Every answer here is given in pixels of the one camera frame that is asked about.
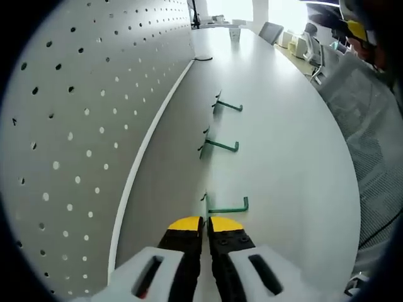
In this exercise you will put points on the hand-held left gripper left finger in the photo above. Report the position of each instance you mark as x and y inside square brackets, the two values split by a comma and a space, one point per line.
[185, 251]

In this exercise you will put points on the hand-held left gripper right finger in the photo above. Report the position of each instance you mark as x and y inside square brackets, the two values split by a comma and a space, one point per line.
[230, 251]

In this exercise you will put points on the green hook assembly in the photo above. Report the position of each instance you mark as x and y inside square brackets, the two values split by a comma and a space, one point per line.
[230, 209]
[231, 107]
[223, 146]

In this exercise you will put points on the white perforated mounting plate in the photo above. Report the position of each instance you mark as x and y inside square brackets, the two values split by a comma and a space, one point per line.
[60, 104]

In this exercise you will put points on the person's right hand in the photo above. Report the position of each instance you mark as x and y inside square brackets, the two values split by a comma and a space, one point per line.
[366, 55]

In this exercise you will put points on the grey office chair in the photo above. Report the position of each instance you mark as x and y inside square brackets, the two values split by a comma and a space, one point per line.
[270, 31]

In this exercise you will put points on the white mesh office chair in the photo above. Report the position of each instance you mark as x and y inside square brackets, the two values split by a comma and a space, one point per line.
[362, 126]

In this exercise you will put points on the black tripod stand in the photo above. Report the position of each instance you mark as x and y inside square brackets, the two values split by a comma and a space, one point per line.
[196, 15]

